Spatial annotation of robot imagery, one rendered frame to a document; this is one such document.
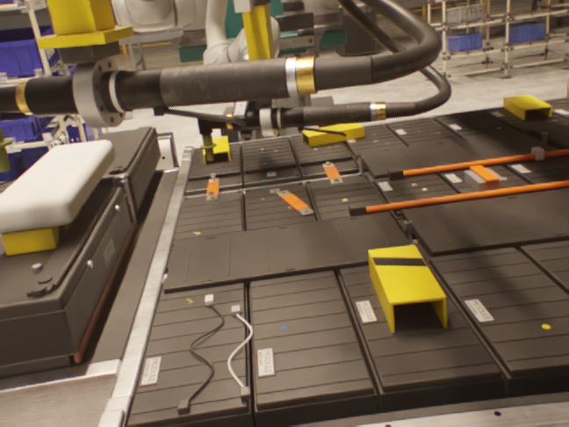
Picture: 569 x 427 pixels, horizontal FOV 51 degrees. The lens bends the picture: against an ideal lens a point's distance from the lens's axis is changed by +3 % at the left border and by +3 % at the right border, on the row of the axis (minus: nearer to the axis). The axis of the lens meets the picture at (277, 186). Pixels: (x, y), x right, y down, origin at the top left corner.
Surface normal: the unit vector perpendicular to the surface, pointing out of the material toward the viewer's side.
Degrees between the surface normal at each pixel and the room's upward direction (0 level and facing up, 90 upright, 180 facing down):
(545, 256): 0
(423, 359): 0
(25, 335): 90
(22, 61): 94
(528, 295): 0
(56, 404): 90
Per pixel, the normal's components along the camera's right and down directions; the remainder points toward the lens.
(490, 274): -0.11, -0.94
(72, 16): -0.18, 0.35
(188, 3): 0.27, 0.25
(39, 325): 0.07, 0.32
